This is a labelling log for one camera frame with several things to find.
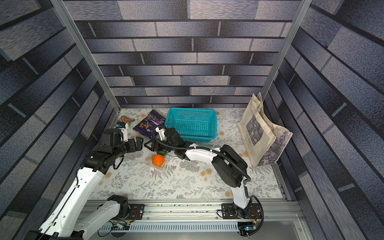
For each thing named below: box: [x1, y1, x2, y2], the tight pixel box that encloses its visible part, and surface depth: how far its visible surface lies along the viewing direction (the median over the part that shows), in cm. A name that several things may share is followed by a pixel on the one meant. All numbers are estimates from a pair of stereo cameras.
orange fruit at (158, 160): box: [152, 154, 165, 167], surface depth 88 cm
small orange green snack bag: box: [117, 115, 136, 124], surface depth 112 cm
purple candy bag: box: [133, 109, 166, 138], surface depth 106 cm
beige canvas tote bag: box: [236, 92, 294, 168], surface depth 85 cm
